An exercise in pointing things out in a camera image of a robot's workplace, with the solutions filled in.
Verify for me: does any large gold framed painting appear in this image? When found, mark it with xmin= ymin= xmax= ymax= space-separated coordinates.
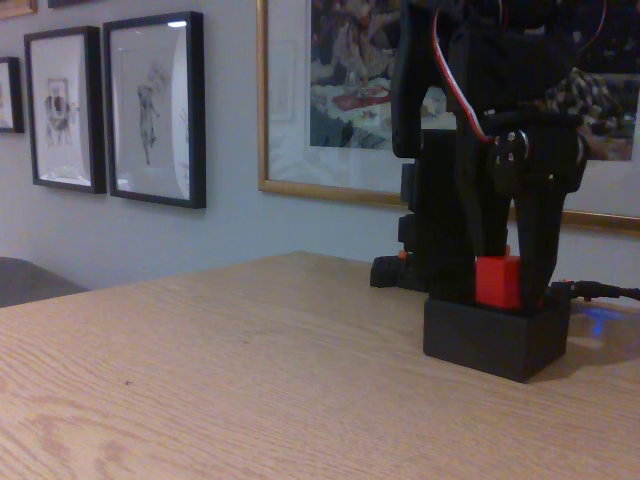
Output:
xmin=256 ymin=0 xmax=640 ymax=236

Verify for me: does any black power cable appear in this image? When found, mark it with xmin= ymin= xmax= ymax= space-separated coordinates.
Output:
xmin=549 ymin=279 xmax=640 ymax=304

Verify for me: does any grey sofa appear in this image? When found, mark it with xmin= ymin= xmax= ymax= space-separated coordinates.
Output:
xmin=0 ymin=256 xmax=91 ymax=309

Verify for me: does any short red white servo cable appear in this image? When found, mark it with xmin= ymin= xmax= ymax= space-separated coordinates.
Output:
xmin=573 ymin=0 xmax=609 ymax=67

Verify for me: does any large black framed drawing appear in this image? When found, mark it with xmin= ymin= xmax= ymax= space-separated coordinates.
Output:
xmin=102 ymin=10 xmax=207 ymax=210

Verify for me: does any red cube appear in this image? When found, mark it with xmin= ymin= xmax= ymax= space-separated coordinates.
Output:
xmin=474 ymin=255 xmax=524 ymax=309

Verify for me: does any medium black framed drawing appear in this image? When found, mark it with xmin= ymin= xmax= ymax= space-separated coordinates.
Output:
xmin=23 ymin=25 xmax=108 ymax=195

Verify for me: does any gold picture frame corner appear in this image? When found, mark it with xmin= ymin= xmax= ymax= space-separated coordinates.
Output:
xmin=0 ymin=0 xmax=39 ymax=21

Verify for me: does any black box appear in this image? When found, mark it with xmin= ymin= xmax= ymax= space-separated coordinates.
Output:
xmin=422 ymin=294 xmax=572 ymax=384

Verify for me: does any small black framed picture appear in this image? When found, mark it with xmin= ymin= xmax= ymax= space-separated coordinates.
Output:
xmin=0 ymin=56 xmax=25 ymax=135

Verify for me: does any long red white servo cable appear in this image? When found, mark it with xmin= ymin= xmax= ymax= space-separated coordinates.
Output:
xmin=431 ymin=0 xmax=490 ymax=142

